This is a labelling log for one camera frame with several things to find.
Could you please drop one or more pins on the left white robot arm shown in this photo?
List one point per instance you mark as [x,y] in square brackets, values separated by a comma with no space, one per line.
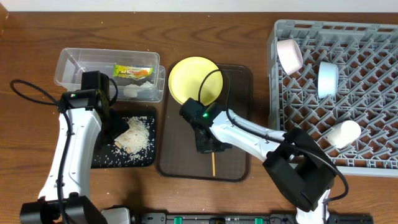
[87,121]

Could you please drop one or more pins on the black waste tray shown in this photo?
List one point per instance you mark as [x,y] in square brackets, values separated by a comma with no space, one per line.
[97,162]

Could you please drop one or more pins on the small pale green cup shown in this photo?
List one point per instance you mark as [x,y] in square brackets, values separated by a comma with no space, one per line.
[343,134]

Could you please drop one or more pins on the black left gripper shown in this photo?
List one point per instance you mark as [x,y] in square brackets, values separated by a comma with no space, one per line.
[115,128]

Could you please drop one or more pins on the wooden chopstick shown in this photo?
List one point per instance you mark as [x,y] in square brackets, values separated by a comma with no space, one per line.
[213,164]

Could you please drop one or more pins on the white tissue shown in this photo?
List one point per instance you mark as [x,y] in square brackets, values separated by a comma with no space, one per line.
[132,90]

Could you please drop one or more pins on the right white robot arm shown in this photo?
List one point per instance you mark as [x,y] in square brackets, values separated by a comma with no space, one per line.
[302,172]

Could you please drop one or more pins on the white bowl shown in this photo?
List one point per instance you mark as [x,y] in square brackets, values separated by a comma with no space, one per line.
[289,55]

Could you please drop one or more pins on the clear plastic bin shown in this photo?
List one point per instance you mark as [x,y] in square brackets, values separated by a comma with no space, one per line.
[73,62]

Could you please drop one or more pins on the yellow plate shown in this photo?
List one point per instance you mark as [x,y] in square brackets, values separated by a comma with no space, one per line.
[186,77]

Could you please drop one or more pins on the light blue bowl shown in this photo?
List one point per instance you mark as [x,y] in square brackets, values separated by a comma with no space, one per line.
[327,80]

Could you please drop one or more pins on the pile of rice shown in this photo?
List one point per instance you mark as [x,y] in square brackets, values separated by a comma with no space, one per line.
[140,137]

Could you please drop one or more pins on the yellow snack wrapper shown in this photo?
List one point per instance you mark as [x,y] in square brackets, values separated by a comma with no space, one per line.
[135,73]

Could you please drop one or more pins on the black rail at table edge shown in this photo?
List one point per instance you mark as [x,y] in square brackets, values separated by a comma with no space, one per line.
[162,218]

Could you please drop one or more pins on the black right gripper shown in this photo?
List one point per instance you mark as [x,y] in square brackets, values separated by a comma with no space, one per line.
[202,147]

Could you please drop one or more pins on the dark brown serving tray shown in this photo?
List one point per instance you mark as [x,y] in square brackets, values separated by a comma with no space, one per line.
[178,156]

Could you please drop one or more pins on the grey dishwasher rack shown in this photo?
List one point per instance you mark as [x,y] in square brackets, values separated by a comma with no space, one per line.
[366,56]

